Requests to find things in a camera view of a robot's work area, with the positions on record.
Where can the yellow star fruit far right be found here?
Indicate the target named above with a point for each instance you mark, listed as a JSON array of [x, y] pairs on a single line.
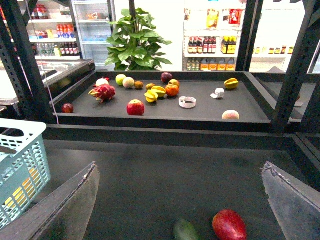
[[231, 84]]

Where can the orange persimmon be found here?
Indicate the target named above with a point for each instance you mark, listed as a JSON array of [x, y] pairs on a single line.
[[172, 90]]

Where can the green potted plant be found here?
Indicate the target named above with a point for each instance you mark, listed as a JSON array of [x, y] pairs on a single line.
[[134, 43]]

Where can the dark purple fruit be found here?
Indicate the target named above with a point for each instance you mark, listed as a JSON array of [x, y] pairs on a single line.
[[166, 77]]

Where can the yellow star fruit middle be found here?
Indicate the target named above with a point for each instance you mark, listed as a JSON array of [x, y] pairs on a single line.
[[161, 92]]

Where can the red apple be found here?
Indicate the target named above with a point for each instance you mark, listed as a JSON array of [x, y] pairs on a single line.
[[135, 108]]

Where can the light blue plastic basket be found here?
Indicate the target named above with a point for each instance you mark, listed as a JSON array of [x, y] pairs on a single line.
[[29, 153]]

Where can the green apple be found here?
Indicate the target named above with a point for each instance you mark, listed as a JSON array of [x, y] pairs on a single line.
[[119, 79]]

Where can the white round fruit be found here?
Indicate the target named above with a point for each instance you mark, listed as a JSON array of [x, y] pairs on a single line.
[[102, 81]]

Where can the small dark red plum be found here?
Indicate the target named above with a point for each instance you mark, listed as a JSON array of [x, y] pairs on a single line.
[[67, 108]]

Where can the crumpled white foam net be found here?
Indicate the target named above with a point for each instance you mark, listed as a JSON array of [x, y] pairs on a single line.
[[219, 93]]

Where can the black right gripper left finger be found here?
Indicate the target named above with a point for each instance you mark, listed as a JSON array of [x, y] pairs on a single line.
[[62, 215]]

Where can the pink dragon fruit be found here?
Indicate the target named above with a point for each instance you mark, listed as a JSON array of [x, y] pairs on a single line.
[[104, 92]]

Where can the green-brown small fruit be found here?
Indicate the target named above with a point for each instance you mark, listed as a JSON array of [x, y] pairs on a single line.
[[149, 86]]

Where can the yellow mango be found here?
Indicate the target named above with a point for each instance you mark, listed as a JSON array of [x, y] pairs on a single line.
[[23, 195]]

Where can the green avocado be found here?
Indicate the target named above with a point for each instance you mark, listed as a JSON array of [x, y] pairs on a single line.
[[184, 230]]

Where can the red mango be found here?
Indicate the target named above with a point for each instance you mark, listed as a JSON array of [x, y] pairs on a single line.
[[229, 225]]

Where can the yellow star fruit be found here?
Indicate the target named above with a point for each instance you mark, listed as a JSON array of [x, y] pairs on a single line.
[[231, 84], [151, 96], [161, 92]]

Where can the yellow star fruit front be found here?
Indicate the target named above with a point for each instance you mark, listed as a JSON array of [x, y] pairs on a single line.
[[151, 96]]

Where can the pale peach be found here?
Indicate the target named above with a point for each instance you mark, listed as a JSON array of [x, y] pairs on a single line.
[[230, 115]]

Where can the black metal shelf post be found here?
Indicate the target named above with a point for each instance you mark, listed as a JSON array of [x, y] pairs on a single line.
[[18, 58]]

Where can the brown kiwi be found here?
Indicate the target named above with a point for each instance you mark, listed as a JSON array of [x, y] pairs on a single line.
[[138, 85]]

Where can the red-yellow small apple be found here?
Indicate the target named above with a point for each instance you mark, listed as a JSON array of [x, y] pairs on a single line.
[[174, 82]]

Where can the black display tray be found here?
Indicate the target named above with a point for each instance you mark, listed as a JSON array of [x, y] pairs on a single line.
[[247, 99]]

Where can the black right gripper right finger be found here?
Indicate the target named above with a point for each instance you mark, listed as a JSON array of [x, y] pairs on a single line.
[[295, 205]]

